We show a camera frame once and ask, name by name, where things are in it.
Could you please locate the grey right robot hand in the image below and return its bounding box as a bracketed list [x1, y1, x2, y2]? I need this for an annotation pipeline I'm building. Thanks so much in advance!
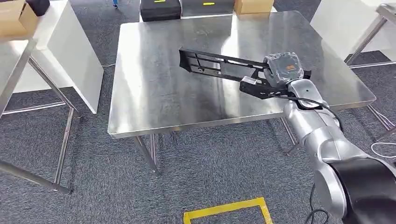
[263, 51, 305, 88]

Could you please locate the black plastic frame part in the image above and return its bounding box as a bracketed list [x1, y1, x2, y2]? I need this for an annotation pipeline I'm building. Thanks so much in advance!
[178, 47, 312, 86]

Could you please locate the closed cardboard box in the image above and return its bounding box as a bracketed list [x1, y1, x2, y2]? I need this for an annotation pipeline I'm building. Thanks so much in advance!
[233, 0, 275, 15]

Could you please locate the white cabinet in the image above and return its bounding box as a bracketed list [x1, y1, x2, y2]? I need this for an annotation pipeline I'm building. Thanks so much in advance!
[310, 0, 396, 63]
[12, 0, 105, 115]

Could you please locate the grey equipment case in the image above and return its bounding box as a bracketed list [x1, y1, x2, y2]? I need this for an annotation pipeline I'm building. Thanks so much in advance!
[181, 0, 236, 17]

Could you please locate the steel table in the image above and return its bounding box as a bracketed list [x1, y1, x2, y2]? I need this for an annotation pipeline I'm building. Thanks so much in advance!
[107, 10, 396, 178]

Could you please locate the black equipment case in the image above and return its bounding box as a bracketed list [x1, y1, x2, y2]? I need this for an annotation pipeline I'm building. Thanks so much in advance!
[140, 0, 182, 22]

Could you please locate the black bag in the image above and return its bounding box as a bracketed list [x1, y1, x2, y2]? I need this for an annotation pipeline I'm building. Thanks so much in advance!
[26, 0, 51, 17]

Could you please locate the open cardboard box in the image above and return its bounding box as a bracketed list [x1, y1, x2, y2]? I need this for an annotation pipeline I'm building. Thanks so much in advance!
[0, 0, 40, 40]

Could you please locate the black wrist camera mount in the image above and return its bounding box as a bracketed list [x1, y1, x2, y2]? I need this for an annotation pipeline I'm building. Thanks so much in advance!
[239, 76, 292, 100]

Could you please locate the black cable on forearm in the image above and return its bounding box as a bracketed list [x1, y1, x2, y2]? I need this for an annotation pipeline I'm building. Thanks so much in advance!
[268, 92, 345, 134]

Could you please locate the steel table frame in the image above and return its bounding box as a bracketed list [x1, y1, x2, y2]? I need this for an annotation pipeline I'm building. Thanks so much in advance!
[344, 2, 396, 70]
[0, 38, 82, 196]

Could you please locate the white floor cable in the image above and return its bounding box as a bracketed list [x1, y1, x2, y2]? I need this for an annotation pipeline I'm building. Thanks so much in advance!
[370, 141, 396, 160]

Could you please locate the black cable at upper arm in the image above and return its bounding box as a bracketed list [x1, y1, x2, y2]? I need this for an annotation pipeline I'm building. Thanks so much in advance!
[304, 183, 331, 224]

